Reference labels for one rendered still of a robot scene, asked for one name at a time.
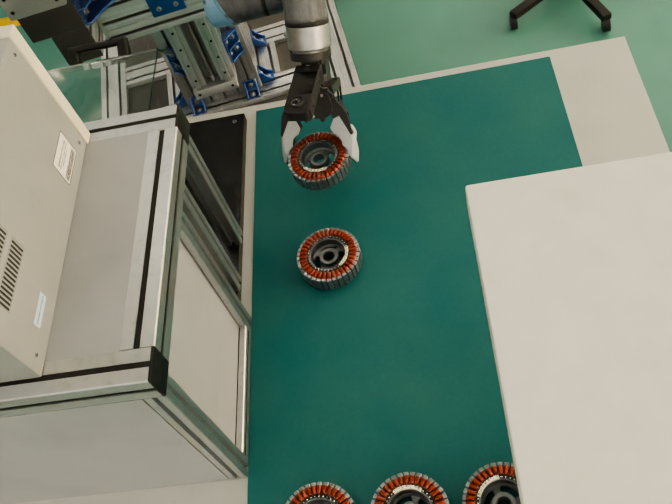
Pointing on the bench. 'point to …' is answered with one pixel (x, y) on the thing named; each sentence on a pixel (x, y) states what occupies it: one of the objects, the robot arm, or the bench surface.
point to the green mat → (390, 287)
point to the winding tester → (33, 202)
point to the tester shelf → (115, 270)
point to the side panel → (208, 360)
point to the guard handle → (98, 49)
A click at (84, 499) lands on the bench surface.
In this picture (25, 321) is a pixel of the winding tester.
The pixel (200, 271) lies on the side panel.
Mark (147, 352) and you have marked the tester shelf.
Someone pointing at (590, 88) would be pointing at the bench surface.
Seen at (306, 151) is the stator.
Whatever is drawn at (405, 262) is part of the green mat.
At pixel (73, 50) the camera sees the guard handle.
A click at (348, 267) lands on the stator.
